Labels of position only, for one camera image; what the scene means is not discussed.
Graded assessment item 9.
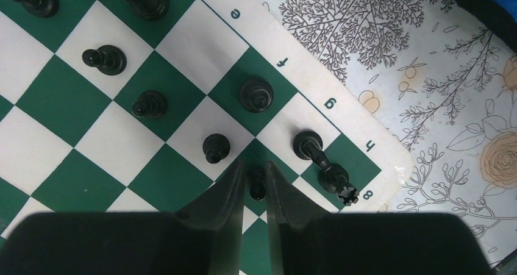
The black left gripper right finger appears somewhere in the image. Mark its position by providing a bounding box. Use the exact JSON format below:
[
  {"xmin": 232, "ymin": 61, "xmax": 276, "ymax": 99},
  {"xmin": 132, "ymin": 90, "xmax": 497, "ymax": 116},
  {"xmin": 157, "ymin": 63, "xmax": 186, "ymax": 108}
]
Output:
[{"xmin": 265, "ymin": 161, "xmax": 492, "ymax": 274}]

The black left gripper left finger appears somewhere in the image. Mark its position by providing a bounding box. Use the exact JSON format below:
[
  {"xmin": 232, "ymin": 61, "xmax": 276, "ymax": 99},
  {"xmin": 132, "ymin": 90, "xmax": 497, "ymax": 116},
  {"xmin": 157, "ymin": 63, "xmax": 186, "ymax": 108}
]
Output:
[{"xmin": 1, "ymin": 160, "xmax": 245, "ymax": 274}]

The black pawn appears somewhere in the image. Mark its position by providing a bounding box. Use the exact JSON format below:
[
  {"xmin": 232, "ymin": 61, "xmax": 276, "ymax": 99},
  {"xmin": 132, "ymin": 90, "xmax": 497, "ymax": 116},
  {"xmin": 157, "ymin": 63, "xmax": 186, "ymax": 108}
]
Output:
[
  {"xmin": 82, "ymin": 45, "xmax": 127, "ymax": 76},
  {"xmin": 247, "ymin": 168, "xmax": 266, "ymax": 201},
  {"xmin": 130, "ymin": 90, "xmax": 168, "ymax": 119},
  {"xmin": 202, "ymin": 134, "xmax": 230, "ymax": 164},
  {"xmin": 292, "ymin": 130, "xmax": 332, "ymax": 172}
]

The green white chess board mat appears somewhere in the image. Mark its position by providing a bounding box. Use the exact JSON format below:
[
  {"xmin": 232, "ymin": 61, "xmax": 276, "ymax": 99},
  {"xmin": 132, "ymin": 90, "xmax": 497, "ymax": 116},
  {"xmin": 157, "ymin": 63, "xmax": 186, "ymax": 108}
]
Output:
[{"xmin": 1, "ymin": 0, "xmax": 409, "ymax": 252}]

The black bishop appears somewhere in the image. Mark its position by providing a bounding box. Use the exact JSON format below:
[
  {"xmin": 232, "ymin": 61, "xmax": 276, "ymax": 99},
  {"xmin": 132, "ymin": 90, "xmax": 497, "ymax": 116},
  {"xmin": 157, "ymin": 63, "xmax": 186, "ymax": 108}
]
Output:
[{"xmin": 238, "ymin": 77, "xmax": 274, "ymax": 113}]

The blue cloth pouch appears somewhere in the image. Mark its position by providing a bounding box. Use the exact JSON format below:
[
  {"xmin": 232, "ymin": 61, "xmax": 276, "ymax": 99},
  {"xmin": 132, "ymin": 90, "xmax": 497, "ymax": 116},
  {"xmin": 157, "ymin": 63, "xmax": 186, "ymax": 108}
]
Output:
[{"xmin": 454, "ymin": 0, "xmax": 516, "ymax": 52}]

